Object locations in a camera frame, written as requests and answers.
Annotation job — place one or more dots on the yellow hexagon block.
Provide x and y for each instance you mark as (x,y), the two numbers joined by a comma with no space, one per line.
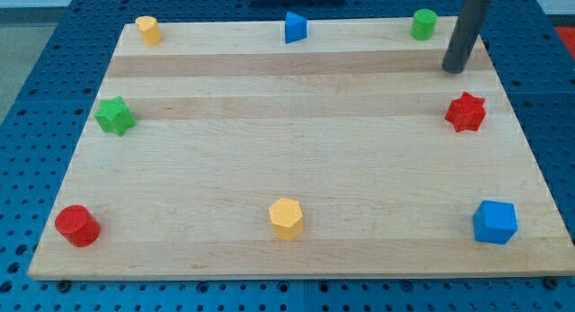
(286,218)

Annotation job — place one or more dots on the wooden board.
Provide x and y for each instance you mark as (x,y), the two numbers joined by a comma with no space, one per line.
(350,122)

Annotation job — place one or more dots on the blue triangle block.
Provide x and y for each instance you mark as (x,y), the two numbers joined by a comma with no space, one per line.
(295,27)

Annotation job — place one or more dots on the green star block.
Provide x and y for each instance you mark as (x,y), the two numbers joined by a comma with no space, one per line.
(114,116)

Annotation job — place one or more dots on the red star block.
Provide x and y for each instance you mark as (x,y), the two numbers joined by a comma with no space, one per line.
(466,112)

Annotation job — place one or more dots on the yellow heart block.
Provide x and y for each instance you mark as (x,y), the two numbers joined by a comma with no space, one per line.
(149,29)

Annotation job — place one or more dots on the green cylinder block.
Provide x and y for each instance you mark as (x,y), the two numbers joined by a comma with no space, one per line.
(423,24)

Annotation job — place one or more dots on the blue cube block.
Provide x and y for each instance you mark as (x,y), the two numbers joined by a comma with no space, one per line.
(495,222)

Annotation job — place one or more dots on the red cylinder block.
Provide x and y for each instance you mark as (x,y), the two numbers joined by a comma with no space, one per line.
(77,225)

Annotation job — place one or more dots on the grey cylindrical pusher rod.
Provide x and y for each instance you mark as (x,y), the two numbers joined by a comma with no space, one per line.
(464,35)

